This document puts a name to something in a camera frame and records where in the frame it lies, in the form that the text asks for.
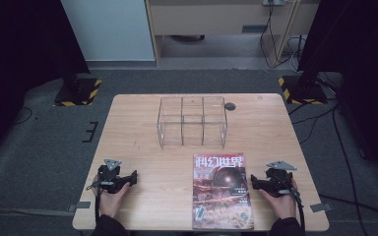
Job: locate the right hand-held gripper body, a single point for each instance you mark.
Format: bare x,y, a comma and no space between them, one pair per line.
279,182

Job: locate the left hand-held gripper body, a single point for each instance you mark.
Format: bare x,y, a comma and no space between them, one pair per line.
110,178

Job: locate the person's right hand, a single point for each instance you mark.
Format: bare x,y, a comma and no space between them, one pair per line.
283,205

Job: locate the person's left hand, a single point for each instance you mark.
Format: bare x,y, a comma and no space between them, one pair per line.
111,203

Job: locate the red magazine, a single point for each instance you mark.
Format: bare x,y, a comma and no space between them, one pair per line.
222,193

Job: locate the grey tape piece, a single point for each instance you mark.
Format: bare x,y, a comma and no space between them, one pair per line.
321,207
79,206

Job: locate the black round table grommet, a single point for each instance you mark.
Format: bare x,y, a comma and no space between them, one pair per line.
230,106

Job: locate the clear acrylic organizer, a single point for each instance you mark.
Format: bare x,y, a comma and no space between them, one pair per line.
192,123

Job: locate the striped black stand base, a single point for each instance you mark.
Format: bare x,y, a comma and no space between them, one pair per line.
78,93
303,91

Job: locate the dark object under desk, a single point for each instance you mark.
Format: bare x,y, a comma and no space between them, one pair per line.
187,38

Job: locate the white panel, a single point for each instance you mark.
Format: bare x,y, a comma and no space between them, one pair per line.
108,29

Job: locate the black curtain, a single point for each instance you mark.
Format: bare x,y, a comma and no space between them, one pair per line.
16,49
361,49

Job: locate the light wooden desk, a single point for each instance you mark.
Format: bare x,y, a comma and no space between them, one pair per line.
210,19

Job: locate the white power strip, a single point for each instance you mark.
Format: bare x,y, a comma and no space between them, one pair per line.
274,2

